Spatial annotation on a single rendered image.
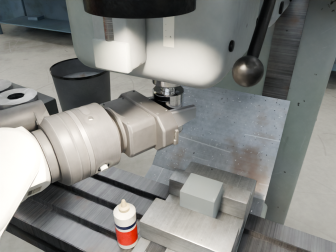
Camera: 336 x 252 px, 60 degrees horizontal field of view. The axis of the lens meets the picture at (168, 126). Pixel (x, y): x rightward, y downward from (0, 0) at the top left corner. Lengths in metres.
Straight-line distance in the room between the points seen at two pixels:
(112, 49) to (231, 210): 0.37
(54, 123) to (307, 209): 1.95
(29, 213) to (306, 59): 0.70
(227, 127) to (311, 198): 1.51
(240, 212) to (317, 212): 1.63
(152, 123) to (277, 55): 0.45
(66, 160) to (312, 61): 0.59
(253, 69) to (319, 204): 1.98
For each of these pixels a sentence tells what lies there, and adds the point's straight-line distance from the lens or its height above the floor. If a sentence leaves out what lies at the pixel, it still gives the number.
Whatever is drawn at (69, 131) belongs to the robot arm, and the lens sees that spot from 0.34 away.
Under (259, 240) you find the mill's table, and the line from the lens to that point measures 0.65.
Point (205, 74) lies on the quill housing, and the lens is 0.30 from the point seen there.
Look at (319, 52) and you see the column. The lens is 0.75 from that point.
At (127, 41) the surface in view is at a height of 1.37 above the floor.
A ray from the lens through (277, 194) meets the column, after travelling 0.96.
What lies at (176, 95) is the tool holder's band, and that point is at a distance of 0.41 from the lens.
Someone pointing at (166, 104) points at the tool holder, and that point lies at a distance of 0.42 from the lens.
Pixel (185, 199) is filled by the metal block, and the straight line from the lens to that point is 0.50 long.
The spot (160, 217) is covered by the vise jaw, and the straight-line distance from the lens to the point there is 0.50.
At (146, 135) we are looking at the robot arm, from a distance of 0.38.
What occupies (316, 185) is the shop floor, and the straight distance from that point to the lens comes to 2.37.
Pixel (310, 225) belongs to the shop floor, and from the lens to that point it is 2.07.
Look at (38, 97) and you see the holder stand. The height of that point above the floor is 1.15.
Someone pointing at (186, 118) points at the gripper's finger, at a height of 1.23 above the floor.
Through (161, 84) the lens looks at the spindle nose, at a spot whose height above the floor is 1.28.
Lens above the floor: 1.45
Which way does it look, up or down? 31 degrees down
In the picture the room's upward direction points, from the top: straight up
